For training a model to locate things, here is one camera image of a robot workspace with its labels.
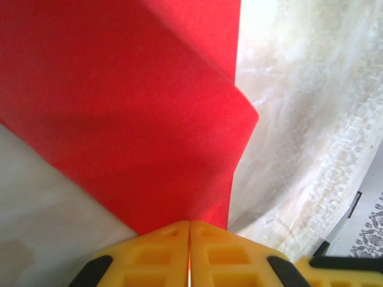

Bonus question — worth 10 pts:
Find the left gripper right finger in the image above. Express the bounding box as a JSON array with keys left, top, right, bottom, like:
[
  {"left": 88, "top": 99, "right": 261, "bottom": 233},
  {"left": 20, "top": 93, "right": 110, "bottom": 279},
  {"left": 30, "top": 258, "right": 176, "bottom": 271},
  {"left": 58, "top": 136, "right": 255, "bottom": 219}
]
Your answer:
[{"left": 189, "top": 220, "right": 306, "bottom": 287}]

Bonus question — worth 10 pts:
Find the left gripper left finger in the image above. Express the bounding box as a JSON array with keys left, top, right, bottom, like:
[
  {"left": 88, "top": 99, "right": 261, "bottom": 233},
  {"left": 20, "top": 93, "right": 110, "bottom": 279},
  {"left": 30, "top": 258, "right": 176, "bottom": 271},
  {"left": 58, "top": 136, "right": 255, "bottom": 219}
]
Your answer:
[{"left": 67, "top": 220, "right": 192, "bottom": 287}]

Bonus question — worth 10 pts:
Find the red paper sheet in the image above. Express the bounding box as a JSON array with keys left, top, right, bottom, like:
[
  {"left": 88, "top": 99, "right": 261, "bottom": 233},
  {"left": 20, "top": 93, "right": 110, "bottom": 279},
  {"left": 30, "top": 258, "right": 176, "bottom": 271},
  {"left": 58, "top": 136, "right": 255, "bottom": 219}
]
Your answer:
[{"left": 0, "top": 0, "right": 260, "bottom": 234}]

